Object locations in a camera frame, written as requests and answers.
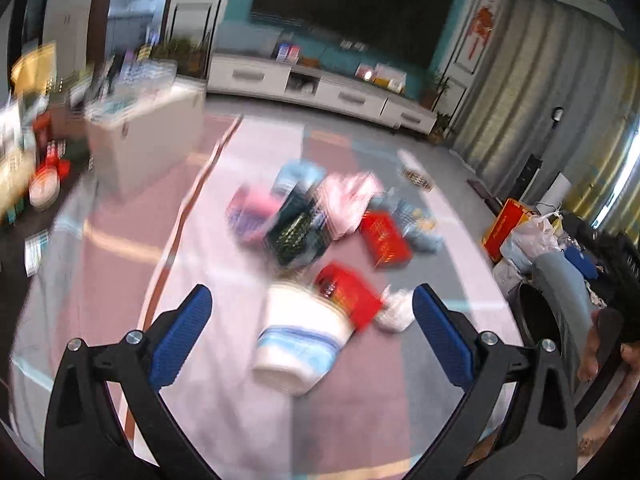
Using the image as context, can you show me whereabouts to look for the black printed packet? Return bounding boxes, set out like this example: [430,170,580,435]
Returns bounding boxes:
[265,195,328,268]

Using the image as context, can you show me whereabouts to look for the white storage box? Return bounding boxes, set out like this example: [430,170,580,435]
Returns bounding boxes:
[85,77,207,196]

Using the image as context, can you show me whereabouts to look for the red foil packet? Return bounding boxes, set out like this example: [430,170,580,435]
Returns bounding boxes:
[314,262,385,333]

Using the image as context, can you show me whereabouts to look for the brown round drain cover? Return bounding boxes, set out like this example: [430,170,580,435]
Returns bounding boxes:
[400,167,433,192]

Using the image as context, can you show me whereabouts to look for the red wall decoration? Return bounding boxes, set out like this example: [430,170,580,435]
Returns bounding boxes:
[467,2,498,61]

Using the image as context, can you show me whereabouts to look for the white plastic carrier bag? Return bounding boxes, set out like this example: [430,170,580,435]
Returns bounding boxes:
[500,212,563,273]

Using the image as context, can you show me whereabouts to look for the small potted plant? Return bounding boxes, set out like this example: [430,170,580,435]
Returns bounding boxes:
[420,72,458,111]

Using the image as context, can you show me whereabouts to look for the pink plastic bag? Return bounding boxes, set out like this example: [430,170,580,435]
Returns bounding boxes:
[315,172,386,241]

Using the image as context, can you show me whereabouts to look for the white TV cabinet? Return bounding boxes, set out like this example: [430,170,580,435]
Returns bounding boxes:
[206,52,438,135]

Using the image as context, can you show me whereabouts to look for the orange shopping bag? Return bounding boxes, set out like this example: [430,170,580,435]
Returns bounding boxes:
[482,198,531,263]

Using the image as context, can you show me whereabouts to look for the black television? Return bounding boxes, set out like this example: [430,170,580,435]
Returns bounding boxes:
[250,0,456,71]

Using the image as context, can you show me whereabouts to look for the red packet further back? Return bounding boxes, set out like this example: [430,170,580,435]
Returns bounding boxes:
[359,210,413,270]

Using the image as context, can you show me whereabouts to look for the light blue packet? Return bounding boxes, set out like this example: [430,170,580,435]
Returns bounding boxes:
[272,160,326,196]

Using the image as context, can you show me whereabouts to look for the pink and grey play mat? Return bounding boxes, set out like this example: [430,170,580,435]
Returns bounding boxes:
[10,112,526,480]

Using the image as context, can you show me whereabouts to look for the yellow cushion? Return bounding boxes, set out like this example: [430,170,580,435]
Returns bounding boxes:
[11,42,58,96]

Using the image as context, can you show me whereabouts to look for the stack of red white bowls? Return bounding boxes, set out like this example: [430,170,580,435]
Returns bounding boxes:
[27,160,71,211]

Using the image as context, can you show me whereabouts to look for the small white cloth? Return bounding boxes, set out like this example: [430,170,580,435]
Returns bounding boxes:
[375,285,418,333]

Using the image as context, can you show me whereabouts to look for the orange and white boxes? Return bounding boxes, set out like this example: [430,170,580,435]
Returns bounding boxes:
[356,62,407,93]

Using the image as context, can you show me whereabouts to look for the person's right hand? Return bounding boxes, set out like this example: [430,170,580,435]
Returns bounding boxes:
[577,310,626,386]

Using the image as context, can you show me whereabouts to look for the large potted plant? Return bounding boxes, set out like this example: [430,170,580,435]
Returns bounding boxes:
[150,35,211,78]

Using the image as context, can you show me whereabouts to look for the grey curtain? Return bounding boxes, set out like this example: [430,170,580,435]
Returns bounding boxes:
[450,0,640,226]

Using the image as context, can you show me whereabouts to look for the blue patterned bag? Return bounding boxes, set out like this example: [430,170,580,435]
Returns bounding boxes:
[387,197,446,256]

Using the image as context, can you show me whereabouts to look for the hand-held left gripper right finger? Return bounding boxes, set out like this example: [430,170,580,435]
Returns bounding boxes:
[410,283,578,480]

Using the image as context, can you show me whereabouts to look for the black tower speaker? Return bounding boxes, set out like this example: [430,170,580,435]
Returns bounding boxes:
[517,152,543,201]

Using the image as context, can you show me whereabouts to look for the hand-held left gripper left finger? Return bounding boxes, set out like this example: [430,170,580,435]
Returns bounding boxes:
[44,284,221,480]

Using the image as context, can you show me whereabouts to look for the dark cloth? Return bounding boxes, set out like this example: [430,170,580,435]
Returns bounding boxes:
[592,230,640,303]

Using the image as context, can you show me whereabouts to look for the pink and purple packet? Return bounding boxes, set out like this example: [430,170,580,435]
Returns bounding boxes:
[226,185,283,246]

